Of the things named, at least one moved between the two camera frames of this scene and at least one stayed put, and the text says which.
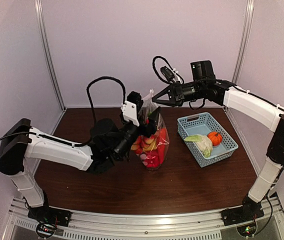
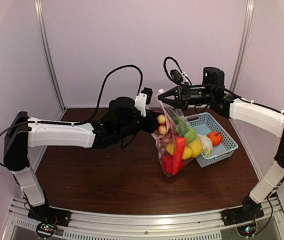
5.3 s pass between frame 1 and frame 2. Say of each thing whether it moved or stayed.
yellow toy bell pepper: moved
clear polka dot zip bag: moved
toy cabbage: stayed
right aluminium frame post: stayed
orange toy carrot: moved
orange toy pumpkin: stayed
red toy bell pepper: moved
